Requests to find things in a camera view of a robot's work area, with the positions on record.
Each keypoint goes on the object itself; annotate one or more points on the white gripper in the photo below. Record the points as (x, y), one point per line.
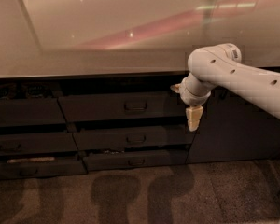
(189, 94)

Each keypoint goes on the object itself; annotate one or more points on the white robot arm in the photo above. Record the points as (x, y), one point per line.
(221, 66)

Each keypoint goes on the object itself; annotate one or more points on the grey cabinet door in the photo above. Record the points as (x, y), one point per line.
(232, 129)

